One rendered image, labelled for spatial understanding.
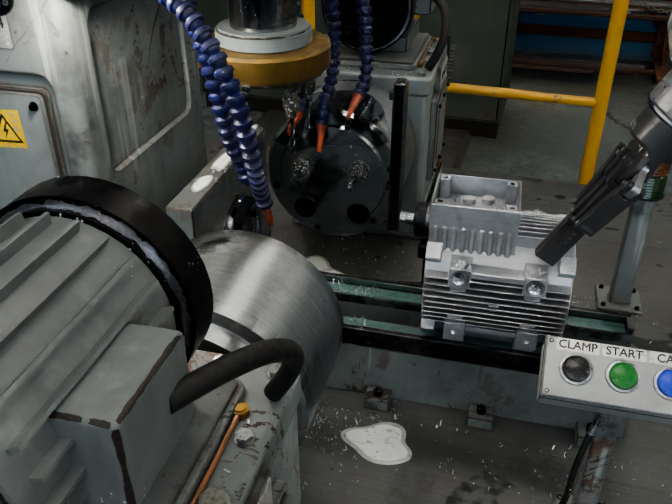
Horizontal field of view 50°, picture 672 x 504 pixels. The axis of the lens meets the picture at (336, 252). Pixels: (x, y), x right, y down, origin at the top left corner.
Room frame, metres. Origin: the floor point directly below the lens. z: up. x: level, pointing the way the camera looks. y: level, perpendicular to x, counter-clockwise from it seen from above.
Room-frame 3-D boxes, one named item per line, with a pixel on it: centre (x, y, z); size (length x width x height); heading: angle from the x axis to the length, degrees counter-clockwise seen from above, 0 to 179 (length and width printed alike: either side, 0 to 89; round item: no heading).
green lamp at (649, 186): (1.13, -0.54, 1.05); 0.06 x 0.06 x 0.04
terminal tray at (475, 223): (0.90, -0.20, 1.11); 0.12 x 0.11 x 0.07; 77
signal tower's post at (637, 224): (1.13, -0.54, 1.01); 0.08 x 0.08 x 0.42; 76
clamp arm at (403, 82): (1.07, -0.10, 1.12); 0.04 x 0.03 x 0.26; 76
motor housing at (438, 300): (0.89, -0.24, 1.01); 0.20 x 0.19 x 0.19; 77
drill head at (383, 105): (1.29, -0.02, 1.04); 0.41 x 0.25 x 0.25; 166
